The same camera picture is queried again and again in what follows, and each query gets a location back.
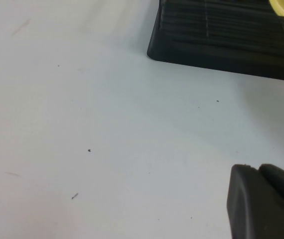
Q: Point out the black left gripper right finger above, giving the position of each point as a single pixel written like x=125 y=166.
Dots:
x=281 y=179

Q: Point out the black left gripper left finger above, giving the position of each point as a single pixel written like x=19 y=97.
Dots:
x=251 y=206

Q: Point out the black plastic drain tray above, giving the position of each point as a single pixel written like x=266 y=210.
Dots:
x=206 y=49

